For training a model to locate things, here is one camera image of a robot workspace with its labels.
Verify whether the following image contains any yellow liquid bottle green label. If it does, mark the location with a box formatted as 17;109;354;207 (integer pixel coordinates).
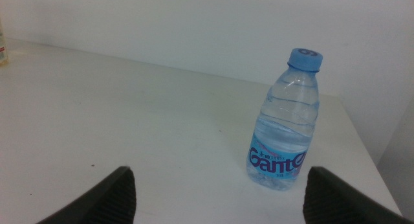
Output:
0;19;9;67

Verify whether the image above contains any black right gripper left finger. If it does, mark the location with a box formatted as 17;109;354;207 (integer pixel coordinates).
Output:
35;165;137;224

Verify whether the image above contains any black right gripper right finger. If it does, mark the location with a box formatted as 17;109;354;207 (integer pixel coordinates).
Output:
302;166;414;224

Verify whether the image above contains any blue cap water bottle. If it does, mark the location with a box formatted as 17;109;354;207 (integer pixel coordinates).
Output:
246;47;323;191

